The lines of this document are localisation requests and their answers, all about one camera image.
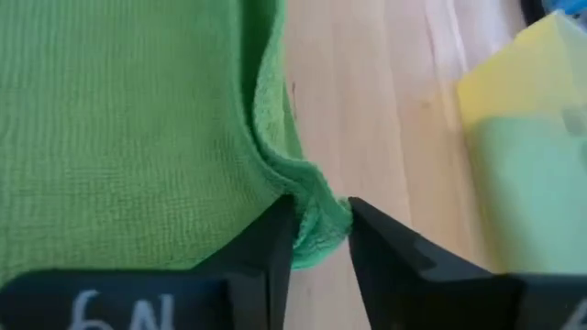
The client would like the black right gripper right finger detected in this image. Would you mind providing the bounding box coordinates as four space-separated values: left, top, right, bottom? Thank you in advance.
348 196 587 330

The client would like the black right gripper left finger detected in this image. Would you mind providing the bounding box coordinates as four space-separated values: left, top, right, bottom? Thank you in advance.
0 194 297 330

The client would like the green microfiber towel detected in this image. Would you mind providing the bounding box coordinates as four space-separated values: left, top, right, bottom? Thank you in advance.
0 0 354 285

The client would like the yellow translucent plastic bin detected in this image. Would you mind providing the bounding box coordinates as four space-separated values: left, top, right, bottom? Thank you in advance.
456 8 587 276

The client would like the light blue microfiber towel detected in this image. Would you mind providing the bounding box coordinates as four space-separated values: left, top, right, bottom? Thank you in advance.
543 0 587 16

